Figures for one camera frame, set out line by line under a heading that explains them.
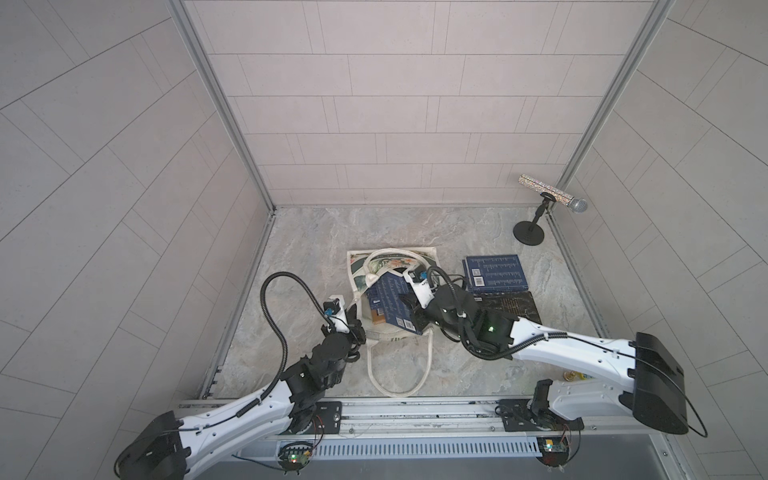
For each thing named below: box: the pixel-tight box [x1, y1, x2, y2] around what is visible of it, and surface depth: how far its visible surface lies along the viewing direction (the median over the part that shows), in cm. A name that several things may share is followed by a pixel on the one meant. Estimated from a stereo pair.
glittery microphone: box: [518, 174, 589, 213], surface depth 92 cm
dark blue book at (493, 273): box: [462, 254, 529, 293], surface depth 96 cm
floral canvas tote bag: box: [347, 247, 439, 398], surface depth 79 cm
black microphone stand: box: [513, 192, 556, 246], surface depth 110 cm
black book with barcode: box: [473, 291, 542, 324], surface depth 91 cm
